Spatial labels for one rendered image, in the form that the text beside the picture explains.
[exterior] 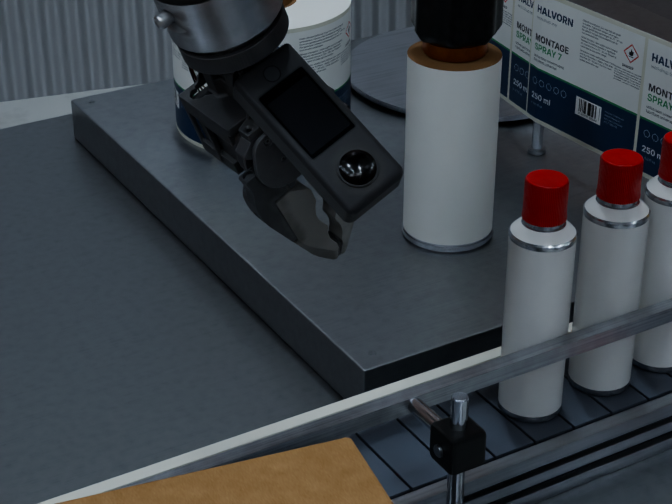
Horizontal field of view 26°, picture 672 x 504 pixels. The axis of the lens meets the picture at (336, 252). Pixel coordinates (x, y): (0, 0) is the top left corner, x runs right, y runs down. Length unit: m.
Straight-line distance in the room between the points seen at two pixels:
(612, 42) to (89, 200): 0.59
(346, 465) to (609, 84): 0.84
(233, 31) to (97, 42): 3.16
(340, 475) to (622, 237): 0.47
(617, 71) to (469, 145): 0.20
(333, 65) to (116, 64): 2.51
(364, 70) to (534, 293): 0.73
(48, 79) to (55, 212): 2.45
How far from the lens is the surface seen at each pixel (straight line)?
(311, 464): 0.73
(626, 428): 1.20
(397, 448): 1.14
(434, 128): 1.35
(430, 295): 1.33
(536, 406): 1.17
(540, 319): 1.12
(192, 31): 0.88
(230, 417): 1.26
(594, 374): 1.20
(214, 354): 1.34
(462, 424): 1.01
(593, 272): 1.16
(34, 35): 4.00
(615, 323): 1.16
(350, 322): 1.29
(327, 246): 1.02
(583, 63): 1.52
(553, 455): 1.16
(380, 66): 1.80
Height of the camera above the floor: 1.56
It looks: 29 degrees down
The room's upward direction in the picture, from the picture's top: straight up
